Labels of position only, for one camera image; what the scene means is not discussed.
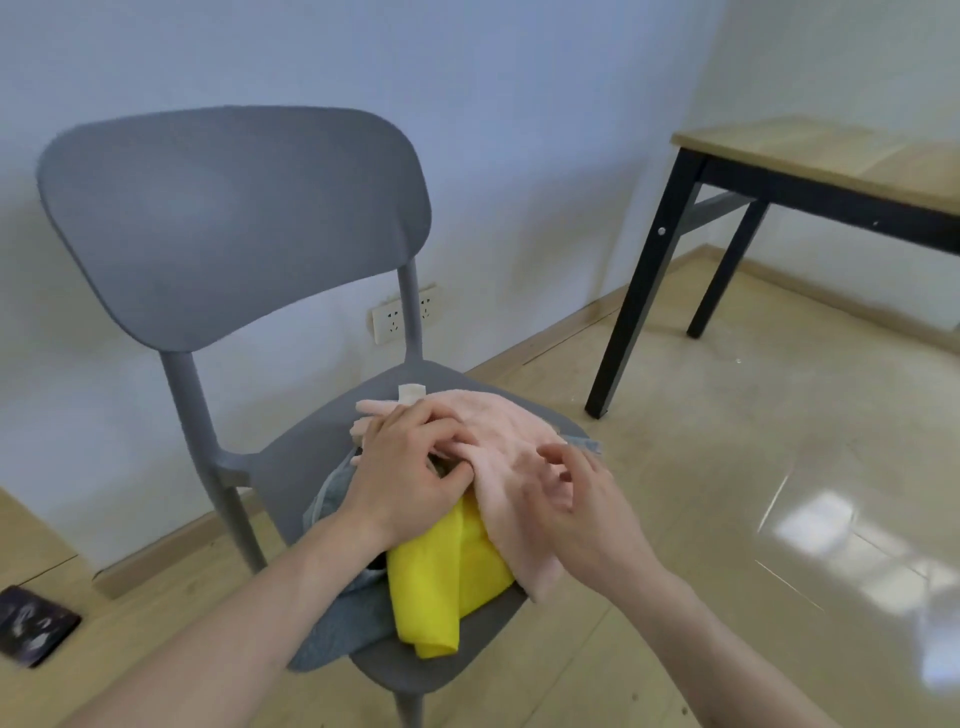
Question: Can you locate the person's right hand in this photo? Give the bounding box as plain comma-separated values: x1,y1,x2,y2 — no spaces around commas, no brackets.
520,441,648,595

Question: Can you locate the yellow cloth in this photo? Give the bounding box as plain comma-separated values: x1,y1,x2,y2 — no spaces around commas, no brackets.
385,493,519,662

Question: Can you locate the person's left forearm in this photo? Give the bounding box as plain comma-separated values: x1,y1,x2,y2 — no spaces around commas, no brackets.
66,511,393,728

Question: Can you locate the pink towel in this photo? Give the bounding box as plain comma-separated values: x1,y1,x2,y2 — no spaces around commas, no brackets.
351,382,573,606

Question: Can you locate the wooden table with black legs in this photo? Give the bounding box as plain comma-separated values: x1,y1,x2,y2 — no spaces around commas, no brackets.
584,115,960,421

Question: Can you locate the dark flat object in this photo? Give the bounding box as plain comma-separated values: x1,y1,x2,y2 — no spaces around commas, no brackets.
0,584,83,671

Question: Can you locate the grey plastic chair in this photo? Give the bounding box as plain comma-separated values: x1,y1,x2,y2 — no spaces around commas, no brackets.
36,105,595,728

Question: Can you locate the person's right forearm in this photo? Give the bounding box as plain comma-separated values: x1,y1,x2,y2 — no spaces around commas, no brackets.
598,553,843,728

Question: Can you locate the person's left hand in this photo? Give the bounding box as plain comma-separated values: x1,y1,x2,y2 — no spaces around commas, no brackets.
334,395,483,554

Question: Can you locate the grey-blue towel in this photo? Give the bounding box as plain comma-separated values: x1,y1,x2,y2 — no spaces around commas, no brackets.
287,433,606,674

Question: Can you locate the white wall socket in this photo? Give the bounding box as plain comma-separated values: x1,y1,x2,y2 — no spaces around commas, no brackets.
369,282,441,347

